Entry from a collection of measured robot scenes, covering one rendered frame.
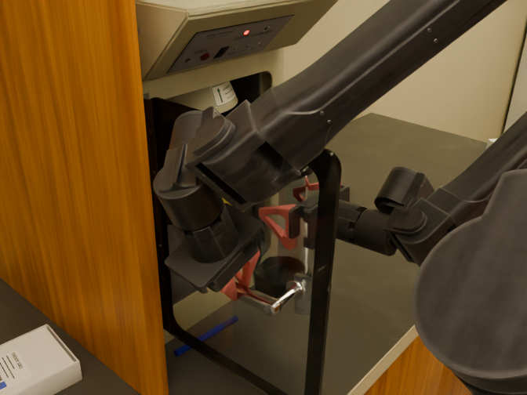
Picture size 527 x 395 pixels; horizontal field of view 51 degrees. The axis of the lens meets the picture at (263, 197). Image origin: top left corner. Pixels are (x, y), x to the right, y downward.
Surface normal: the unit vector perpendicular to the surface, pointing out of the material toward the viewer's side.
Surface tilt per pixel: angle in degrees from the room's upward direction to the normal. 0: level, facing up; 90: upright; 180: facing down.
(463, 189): 27
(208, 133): 43
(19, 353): 0
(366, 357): 0
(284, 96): 32
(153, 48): 90
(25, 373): 0
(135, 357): 90
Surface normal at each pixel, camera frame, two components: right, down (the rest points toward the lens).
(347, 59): -0.61, -0.51
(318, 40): 0.75, 0.32
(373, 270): 0.02, -0.89
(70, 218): -0.66, 0.34
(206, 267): -0.25, -0.67
